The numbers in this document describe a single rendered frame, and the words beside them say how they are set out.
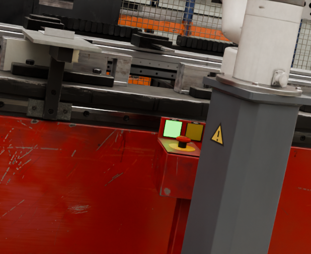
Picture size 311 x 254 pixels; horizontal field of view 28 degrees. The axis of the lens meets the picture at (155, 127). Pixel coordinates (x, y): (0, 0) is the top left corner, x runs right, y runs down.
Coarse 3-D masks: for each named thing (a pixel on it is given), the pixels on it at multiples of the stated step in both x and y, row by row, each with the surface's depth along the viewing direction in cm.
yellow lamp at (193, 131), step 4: (188, 124) 176; (192, 124) 176; (196, 124) 176; (188, 128) 176; (192, 128) 176; (196, 128) 177; (200, 128) 177; (188, 132) 176; (192, 132) 177; (196, 132) 177; (200, 132) 177; (188, 136) 177; (192, 136) 177; (196, 136) 177; (200, 136) 177
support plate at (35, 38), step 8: (24, 32) 178; (32, 32) 179; (40, 32) 185; (32, 40) 161; (40, 40) 160; (48, 40) 162; (56, 40) 167; (64, 40) 171; (72, 40) 176; (80, 40) 181; (80, 48) 164; (88, 48) 164; (96, 48) 165
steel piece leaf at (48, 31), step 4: (48, 28) 178; (52, 28) 178; (44, 32) 178; (48, 32) 178; (52, 32) 179; (56, 32) 179; (60, 32) 179; (64, 32) 180; (68, 32) 180; (72, 32) 180; (56, 36) 179; (60, 36) 179; (64, 36) 180; (68, 36) 180; (72, 36) 181
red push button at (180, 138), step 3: (177, 138) 167; (180, 138) 167; (183, 138) 166; (186, 138) 167; (189, 138) 168; (180, 141) 166; (183, 141) 166; (186, 141) 166; (189, 141) 167; (180, 144) 167; (183, 144) 167; (186, 144) 168; (180, 147) 167; (183, 147) 167
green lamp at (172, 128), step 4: (168, 120) 175; (168, 124) 175; (172, 124) 175; (176, 124) 175; (180, 124) 176; (168, 128) 175; (172, 128) 175; (176, 128) 176; (180, 128) 176; (164, 132) 175; (168, 132) 176; (172, 132) 176; (176, 132) 176; (168, 136) 176; (172, 136) 176; (176, 136) 176
